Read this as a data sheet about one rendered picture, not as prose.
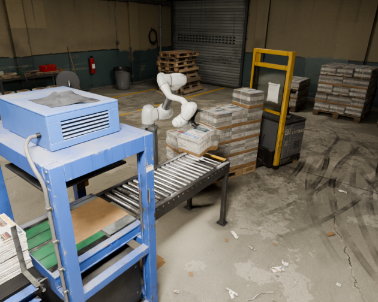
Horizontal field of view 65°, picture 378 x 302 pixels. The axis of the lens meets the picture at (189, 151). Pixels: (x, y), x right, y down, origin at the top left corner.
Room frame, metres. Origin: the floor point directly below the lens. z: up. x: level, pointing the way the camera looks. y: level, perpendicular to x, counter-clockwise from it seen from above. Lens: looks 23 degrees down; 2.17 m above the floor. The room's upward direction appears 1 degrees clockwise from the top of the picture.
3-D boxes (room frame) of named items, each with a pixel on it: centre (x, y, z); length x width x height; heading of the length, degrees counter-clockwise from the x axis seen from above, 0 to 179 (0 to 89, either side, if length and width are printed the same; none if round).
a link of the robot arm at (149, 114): (3.46, 0.49, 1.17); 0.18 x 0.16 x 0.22; 117
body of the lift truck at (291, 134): (4.84, -1.53, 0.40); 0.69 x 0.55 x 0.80; 34
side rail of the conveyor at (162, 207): (2.40, -0.02, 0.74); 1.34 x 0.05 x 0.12; 142
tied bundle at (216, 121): (4.06, -0.37, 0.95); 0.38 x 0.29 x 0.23; 35
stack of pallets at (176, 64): (10.75, 0.45, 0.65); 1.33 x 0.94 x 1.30; 146
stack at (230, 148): (3.99, -0.26, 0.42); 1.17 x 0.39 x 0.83; 124
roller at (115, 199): (2.10, 0.54, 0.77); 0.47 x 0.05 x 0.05; 52
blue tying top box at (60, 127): (1.76, 0.81, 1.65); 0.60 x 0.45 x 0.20; 52
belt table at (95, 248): (1.76, 0.81, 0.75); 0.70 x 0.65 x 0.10; 142
